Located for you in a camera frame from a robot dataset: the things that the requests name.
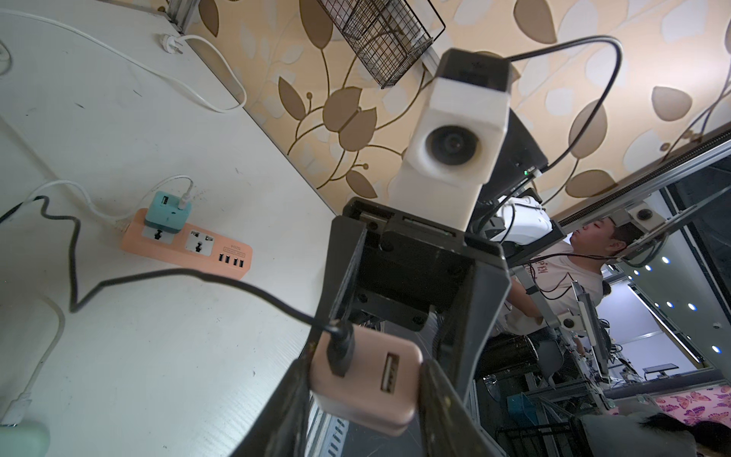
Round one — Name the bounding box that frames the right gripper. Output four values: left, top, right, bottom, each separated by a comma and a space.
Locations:
315, 107, 567, 401

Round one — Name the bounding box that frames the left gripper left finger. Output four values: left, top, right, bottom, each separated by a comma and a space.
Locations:
230, 329, 323, 457

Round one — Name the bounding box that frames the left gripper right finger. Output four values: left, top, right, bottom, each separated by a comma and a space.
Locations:
419, 360, 506, 457

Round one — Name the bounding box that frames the black charging cable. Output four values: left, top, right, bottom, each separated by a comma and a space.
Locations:
0, 195, 356, 378

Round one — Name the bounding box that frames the teal charger plug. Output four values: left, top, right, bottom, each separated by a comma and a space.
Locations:
144, 190, 192, 233

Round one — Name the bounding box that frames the mint earbud case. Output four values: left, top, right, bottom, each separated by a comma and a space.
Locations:
0, 421, 51, 457

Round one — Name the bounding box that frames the white charging cable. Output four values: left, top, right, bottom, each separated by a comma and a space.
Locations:
0, 173, 195, 427

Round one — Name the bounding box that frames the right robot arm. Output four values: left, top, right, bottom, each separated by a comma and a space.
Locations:
317, 114, 561, 397

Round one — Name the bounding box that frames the person in white shirt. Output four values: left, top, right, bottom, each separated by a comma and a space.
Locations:
492, 218, 643, 337

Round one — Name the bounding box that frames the orange power strip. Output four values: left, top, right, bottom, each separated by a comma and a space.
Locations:
121, 209, 253, 280

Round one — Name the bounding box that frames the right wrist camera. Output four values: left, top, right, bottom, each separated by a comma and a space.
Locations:
388, 49, 513, 230

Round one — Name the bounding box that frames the right wire basket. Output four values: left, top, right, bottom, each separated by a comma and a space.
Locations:
320, 0, 447, 89

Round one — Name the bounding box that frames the white power strip cable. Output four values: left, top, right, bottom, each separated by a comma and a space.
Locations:
0, 8, 249, 114

